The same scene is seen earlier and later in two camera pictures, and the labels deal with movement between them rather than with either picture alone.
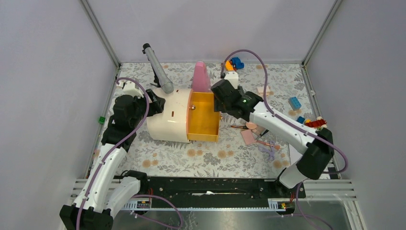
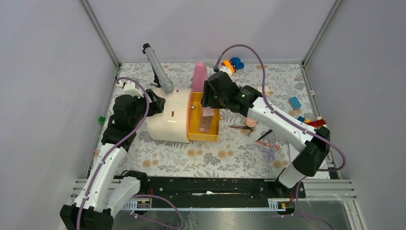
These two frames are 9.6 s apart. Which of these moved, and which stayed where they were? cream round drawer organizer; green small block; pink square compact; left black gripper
Moved: pink square compact
Stayed: cream round drawer organizer; green small block; left black gripper
